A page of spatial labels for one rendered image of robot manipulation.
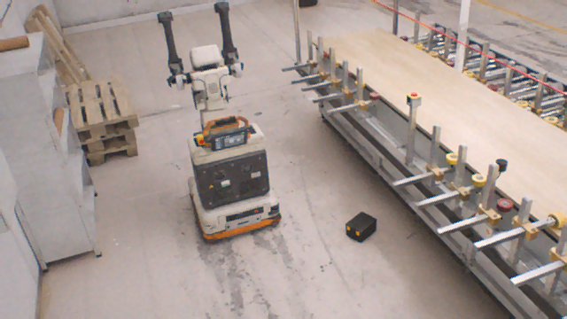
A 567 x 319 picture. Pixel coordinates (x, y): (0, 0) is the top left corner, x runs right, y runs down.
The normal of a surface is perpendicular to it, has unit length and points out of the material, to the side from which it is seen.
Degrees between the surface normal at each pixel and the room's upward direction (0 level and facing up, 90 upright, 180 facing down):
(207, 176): 90
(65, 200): 90
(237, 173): 90
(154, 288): 0
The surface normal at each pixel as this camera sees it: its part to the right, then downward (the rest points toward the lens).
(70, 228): 0.33, 0.49
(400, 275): -0.07, -0.84
